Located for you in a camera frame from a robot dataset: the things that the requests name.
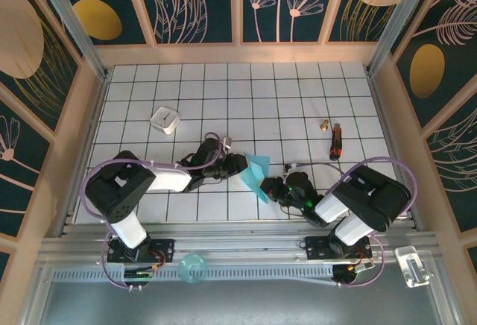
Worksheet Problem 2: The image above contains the aluminium side rail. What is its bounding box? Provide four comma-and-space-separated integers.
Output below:
55, 73, 111, 237
367, 71, 426, 231

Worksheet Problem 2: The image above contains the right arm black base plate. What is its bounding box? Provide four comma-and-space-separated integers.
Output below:
304, 236, 373, 262

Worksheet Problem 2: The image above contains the white square clock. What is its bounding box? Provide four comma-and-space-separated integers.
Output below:
150, 106, 181, 136

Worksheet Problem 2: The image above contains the light blue cloth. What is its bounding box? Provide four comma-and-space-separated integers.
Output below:
238, 151, 272, 205

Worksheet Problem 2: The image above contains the small black circuit board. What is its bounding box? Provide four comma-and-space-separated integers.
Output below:
331, 260, 376, 283
122, 263, 165, 282

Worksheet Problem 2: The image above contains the orange black screwdriver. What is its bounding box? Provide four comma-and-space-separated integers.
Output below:
328, 122, 344, 161

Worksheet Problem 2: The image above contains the aluminium corner post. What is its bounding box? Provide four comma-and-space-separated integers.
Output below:
366, 0, 447, 77
29, 0, 110, 81

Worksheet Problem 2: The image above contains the grey slotted cable duct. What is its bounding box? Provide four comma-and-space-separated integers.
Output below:
51, 265, 338, 285

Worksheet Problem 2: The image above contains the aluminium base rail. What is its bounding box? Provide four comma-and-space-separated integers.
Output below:
37, 218, 443, 266

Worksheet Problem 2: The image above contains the clear teal glass bowl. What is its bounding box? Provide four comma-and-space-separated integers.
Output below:
177, 253, 208, 286

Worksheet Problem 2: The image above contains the dark floral wall panel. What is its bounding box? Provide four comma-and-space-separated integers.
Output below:
0, 0, 82, 132
133, 0, 234, 45
326, 0, 411, 42
61, 0, 148, 45
0, 89, 52, 239
424, 107, 477, 233
393, 0, 477, 129
241, 0, 346, 44

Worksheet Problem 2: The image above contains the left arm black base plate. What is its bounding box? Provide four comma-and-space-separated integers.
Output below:
107, 238, 176, 265

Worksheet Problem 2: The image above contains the clear acrylic bracket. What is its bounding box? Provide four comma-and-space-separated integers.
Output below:
394, 245, 435, 288

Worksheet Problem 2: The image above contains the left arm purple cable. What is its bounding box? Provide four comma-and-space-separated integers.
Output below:
81, 130, 229, 291

